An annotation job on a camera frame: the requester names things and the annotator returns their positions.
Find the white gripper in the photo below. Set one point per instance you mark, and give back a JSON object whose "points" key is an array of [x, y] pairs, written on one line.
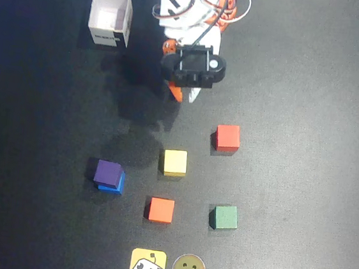
{"points": [[176, 92]]}

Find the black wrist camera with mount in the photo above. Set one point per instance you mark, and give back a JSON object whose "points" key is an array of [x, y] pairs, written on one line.
{"points": [[194, 67]]}

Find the blue wooden cube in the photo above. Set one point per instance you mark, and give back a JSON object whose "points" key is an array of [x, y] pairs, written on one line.
{"points": [[119, 187]]}

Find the yellow robot face sticker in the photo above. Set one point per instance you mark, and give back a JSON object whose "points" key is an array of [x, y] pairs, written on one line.
{"points": [[147, 265]]}

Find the green wooden cube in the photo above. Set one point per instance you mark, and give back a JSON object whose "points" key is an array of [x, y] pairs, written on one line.
{"points": [[225, 217]]}

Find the red wooden cube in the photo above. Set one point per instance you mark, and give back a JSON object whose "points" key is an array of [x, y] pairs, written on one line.
{"points": [[227, 137]]}

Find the purple wooden cube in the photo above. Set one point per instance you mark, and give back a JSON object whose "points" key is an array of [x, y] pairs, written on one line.
{"points": [[108, 173]]}

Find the orange wooden cube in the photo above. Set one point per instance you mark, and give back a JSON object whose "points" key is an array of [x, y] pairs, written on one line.
{"points": [[161, 210]]}

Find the white and orange robot arm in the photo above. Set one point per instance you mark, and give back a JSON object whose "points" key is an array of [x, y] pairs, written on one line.
{"points": [[193, 4]]}

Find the yellow wooden cube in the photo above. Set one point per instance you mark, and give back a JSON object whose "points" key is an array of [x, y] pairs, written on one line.
{"points": [[175, 161]]}

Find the white open cardboard box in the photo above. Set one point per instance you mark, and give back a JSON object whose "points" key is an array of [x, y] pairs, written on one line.
{"points": [[109, 18]]}

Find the dark grey desk mat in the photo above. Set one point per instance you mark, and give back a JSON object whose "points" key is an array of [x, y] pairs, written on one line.
{"points": [[290, 184]]}

